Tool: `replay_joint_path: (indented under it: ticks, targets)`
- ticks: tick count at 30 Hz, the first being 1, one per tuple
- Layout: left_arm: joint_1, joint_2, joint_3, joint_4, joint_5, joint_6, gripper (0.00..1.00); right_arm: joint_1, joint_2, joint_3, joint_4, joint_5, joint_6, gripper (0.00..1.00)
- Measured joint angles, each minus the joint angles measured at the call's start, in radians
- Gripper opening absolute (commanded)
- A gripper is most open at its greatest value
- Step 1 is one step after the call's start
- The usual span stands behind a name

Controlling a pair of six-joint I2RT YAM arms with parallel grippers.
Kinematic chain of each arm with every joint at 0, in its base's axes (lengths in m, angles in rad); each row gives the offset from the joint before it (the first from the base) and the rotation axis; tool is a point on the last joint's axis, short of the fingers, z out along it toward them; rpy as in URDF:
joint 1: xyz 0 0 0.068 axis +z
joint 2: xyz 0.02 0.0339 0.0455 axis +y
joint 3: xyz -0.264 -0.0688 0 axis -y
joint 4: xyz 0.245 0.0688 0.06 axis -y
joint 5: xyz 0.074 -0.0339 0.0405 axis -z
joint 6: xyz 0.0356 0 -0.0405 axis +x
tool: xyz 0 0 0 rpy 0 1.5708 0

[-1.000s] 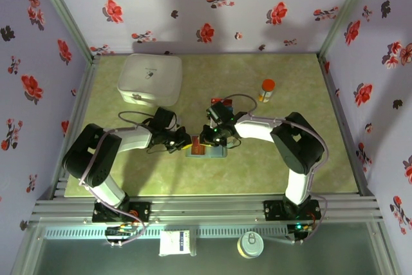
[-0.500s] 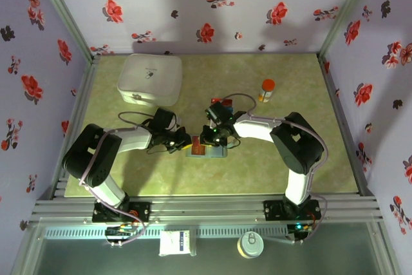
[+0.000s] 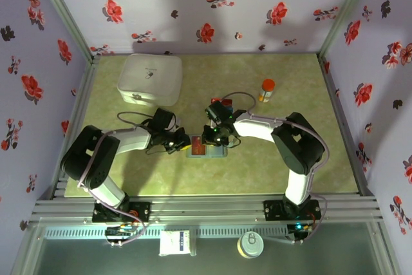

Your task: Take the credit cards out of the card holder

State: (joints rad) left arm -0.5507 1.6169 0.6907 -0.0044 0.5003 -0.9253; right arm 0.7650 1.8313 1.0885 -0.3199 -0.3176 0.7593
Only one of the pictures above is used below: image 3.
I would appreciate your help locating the grey-green card holder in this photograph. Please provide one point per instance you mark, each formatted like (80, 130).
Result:
(222, 155)

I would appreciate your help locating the red bank card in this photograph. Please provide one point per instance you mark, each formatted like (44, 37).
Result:
(198, 147)
(227, 102)

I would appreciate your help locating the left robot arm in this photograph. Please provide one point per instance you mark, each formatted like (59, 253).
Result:
(90, 159)

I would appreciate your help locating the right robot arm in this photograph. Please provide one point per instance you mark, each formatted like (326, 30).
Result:
(299, 146)

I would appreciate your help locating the white medicine case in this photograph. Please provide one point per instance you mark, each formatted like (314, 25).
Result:
(149, 75)

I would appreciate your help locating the orange capped pill bottle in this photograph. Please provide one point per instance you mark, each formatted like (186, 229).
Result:
(267, 89)

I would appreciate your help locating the white label box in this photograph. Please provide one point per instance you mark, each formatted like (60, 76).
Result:
(175, 242)

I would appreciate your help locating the tin can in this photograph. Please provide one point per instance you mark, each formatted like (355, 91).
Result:
(250, 244)

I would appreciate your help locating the aluminium frame rail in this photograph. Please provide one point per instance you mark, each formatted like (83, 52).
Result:
(206, 209)

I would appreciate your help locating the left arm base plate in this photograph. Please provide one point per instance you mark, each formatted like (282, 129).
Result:
(141, 212)

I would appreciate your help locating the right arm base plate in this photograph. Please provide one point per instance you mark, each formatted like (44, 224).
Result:
(273, 210)

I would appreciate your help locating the aluminium side rail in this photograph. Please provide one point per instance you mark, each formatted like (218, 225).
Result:
(334, 94)
(83, 94)

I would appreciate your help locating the aluminium frame post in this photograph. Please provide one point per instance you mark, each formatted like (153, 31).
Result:
(63, 7)
(347, 7)

